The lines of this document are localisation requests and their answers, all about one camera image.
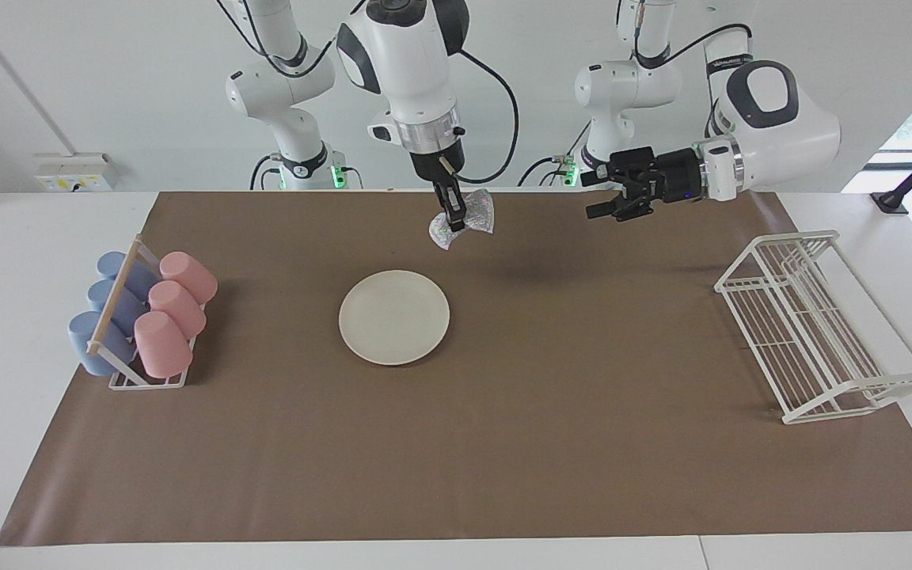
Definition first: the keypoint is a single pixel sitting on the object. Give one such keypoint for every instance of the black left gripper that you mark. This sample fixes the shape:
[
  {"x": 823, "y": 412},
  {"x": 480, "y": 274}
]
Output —
[{"x": 662, "y": 178}]

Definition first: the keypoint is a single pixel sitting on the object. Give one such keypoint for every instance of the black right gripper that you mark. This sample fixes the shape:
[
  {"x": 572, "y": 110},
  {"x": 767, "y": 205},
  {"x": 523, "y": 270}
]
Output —
[{"x": 438, "y": 168}]

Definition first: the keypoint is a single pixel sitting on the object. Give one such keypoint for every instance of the clear plastic wrapper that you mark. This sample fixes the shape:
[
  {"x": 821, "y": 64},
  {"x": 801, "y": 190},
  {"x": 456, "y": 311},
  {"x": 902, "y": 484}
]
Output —
[{"x": 480, "y": 215}]

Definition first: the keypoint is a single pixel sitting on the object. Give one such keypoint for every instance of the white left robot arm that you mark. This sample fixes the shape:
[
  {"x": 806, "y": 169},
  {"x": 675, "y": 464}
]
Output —
[{"x": 788, "y": 134}]

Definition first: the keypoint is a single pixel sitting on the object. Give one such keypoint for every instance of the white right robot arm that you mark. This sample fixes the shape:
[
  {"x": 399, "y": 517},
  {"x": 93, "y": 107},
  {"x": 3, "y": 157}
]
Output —
[{"x": 408, "y": 63}]

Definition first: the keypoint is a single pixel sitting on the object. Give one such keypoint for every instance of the white round plate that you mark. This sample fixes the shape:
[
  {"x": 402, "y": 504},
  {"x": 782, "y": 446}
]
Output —
[{"x": 394, "y": 318}]

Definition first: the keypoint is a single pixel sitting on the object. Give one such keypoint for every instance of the brown table mat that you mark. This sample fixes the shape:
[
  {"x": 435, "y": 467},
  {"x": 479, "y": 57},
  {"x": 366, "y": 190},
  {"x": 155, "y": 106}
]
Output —
[{"x": 583, "y": 443}]

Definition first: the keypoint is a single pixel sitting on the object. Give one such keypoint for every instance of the pink plastic cup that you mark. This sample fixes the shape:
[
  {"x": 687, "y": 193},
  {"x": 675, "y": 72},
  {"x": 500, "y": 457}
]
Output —
[
  {"x": 163, "y": 348},
  {"x": 191, "y": 275},
  {"x": 179, "y": 309}
]

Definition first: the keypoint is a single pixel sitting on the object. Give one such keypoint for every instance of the blue plastic cup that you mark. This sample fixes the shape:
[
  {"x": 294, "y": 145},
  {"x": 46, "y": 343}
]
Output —
[
  {"x": 130, "y": 273},
  {"x": 112, "y": 305},
  {"x": 92, "y": 344}
]

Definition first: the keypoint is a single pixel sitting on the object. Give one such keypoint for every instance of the white cup holder wooden bar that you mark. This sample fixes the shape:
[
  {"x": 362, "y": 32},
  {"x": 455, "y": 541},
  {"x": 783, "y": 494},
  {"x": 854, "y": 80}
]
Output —
[{"x": 117, "y": 294}]

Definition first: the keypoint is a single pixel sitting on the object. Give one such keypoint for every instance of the white power strip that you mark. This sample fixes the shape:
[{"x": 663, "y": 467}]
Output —
[{"x": 76, "y": 172}]

